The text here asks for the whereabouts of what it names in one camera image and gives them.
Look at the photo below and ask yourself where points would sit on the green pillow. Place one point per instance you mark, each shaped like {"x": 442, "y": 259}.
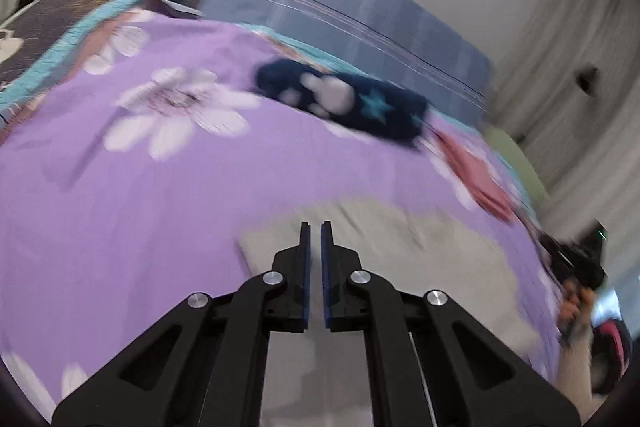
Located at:
{"x": 515, "y": 162}

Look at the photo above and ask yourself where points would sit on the navy star print blanket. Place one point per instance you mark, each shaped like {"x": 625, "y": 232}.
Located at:
{"x": 370, "y": 107}

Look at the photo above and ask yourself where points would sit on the blue plaid sheet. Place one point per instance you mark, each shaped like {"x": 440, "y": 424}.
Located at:
{"x": 350, "y": 7}

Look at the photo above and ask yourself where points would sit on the black floor lamp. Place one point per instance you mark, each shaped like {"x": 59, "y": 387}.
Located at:
{"x": 587, "y": 81}

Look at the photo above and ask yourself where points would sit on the white pleated curtain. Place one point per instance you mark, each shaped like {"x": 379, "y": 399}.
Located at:
{"x": 575, "y": 32}

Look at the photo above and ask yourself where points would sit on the grey long-sleeve shirt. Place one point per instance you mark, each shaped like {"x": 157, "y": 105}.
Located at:
{"x": 450, "y": 267}

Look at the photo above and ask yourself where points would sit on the pink folded garment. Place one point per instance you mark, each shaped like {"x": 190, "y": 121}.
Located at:
{"x": 475, "y": 177}

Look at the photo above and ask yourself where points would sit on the pink black object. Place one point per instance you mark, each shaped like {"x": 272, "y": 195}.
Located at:
{"x": 612, "y": 352}

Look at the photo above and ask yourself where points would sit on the person's right forearm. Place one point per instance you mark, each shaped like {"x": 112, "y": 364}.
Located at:
{"x": 572, "y": 372}

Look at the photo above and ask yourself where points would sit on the purple floral duvet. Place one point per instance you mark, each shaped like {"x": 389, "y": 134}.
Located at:
{"x": 200, "y": 207}

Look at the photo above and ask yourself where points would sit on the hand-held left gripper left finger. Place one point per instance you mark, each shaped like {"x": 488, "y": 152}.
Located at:
{"x": 306, "y": 272}

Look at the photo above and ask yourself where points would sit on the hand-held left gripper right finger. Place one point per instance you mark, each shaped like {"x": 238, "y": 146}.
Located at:
{"x": 325, "y": 272}

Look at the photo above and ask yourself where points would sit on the person's right hand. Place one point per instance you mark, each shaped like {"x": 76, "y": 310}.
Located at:
{"x": 574, "y": 312}

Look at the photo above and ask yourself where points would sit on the brown deer print sheet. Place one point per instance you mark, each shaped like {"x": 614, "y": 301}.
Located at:
{"x": 55, "y": 22}

